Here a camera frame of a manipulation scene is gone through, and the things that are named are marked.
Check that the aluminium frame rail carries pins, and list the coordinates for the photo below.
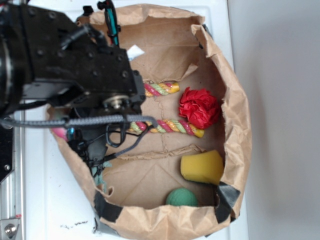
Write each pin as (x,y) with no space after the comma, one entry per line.
(12,194)

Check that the black mounting plate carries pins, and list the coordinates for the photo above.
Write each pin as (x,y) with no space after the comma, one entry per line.
(6,152)

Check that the yellow sponge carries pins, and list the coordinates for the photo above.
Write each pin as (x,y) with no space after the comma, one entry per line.
(206,167)

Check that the multicolour twisted rope toy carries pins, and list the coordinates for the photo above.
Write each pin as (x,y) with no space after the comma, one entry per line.
(165,125)

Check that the green ball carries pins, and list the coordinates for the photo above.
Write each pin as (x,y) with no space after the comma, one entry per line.
(182,197)

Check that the brown paper bag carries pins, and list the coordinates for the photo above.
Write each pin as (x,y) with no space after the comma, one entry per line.
(177,48)

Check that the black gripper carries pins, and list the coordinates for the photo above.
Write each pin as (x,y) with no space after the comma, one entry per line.
(88,135)

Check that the light blue cloth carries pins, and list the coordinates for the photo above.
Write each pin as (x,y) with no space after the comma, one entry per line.
(97,174)

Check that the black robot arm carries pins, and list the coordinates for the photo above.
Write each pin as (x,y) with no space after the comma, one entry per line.
(55,74)

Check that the red crumpled paper ball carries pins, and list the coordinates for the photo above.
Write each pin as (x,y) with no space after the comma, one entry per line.
(199,107)

